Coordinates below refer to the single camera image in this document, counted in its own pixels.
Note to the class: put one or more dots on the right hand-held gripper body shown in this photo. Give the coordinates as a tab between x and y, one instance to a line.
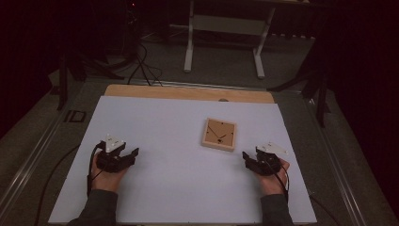
266	161

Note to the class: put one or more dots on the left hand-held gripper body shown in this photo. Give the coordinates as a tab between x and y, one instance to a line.
111	160

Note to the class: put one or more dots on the square wooden photo frame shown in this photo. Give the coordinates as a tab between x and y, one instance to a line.
219	134

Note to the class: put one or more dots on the person's left hand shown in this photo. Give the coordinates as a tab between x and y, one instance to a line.
108	180

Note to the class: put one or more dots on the person's right hand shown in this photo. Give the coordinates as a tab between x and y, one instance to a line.
273	183

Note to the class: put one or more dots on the white table mat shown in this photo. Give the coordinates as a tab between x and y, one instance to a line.
175	188

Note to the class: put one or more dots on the black metal stand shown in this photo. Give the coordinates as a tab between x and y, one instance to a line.
320	91

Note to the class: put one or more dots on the aluminium rail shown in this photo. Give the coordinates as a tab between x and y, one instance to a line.
338	169
34	157
200	85

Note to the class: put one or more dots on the white metal table frame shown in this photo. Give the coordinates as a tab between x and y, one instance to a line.
226	25

